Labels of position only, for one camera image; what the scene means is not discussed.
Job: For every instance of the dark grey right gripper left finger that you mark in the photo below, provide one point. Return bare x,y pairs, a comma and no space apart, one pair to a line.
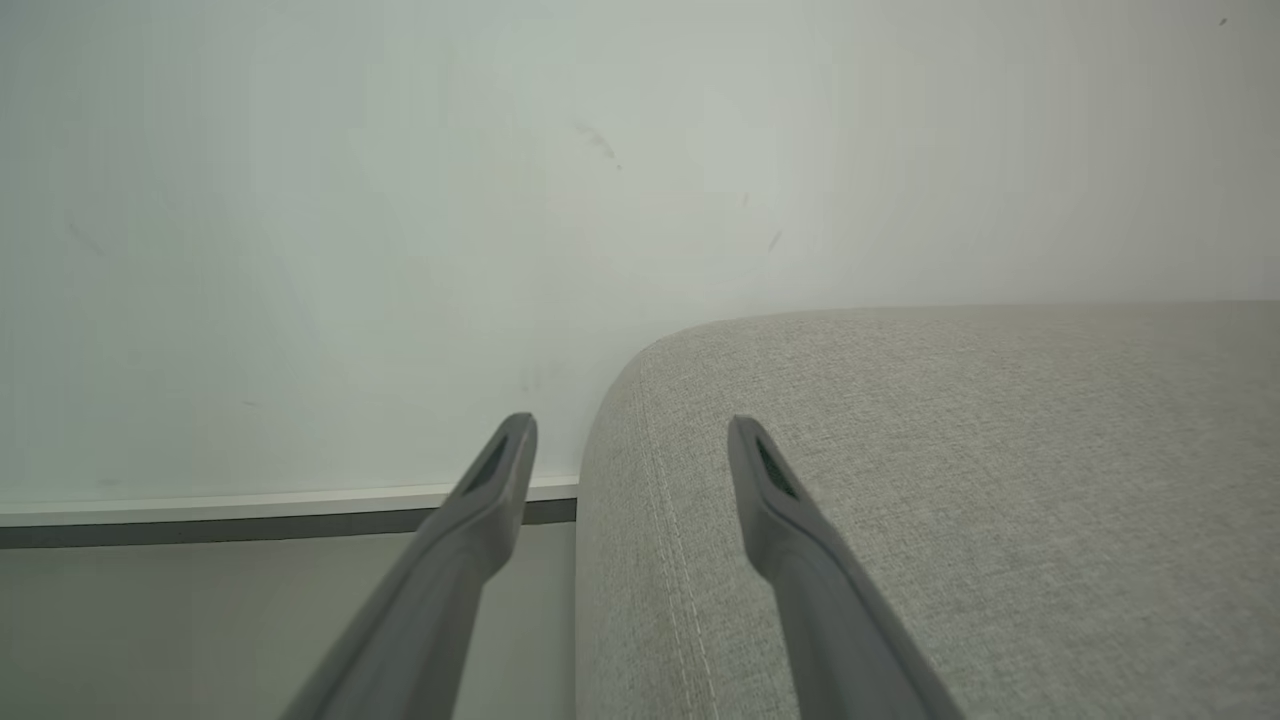
430,590

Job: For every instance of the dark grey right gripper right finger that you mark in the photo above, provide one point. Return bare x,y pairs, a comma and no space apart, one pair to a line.
830,620

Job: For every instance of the light grey fabric sofa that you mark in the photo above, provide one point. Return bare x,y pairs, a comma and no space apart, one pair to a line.
1000,500

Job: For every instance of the white and black baseboard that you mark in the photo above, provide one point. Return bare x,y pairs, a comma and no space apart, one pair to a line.
200,515

